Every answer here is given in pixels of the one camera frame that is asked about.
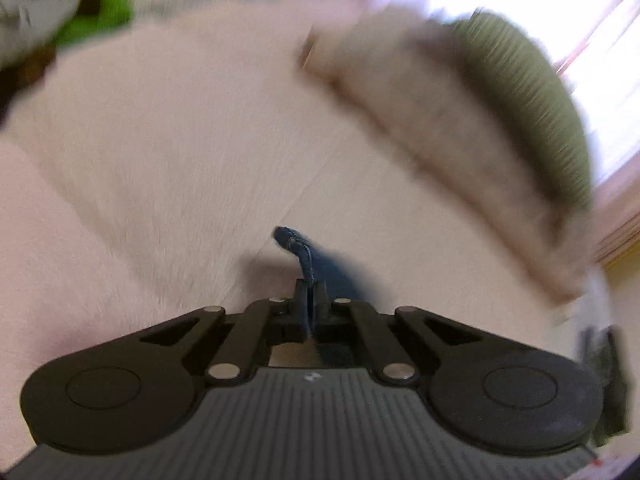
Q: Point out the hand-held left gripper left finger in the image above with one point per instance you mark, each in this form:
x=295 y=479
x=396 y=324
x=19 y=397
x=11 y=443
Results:
x=300 y=310

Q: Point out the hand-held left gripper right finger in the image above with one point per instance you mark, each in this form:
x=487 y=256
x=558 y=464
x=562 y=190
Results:
x=320 y=311

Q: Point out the blue denim pants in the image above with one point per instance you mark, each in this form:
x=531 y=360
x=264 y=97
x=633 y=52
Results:
x=345 y=280

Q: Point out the white quilted bedspread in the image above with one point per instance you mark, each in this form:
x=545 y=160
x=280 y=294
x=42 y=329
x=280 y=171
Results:
x=210 y=120

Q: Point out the beige cloth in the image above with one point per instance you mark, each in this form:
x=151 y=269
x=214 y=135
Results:
x=430 y=110

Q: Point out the pink fluffy blanket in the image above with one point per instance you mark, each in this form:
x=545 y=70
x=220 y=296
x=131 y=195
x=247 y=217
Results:
x=45 y=240

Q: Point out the dark grey object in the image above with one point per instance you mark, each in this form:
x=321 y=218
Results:
x=607 y=385

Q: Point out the green ribbed garment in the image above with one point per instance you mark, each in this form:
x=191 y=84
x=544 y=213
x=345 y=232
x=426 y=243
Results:
x=530 y=95

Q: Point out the dark brown object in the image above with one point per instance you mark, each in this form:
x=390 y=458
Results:
x=27 y=70

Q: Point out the bright green cloth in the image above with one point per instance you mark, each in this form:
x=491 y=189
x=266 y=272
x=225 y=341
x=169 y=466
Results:
x=100 y=5

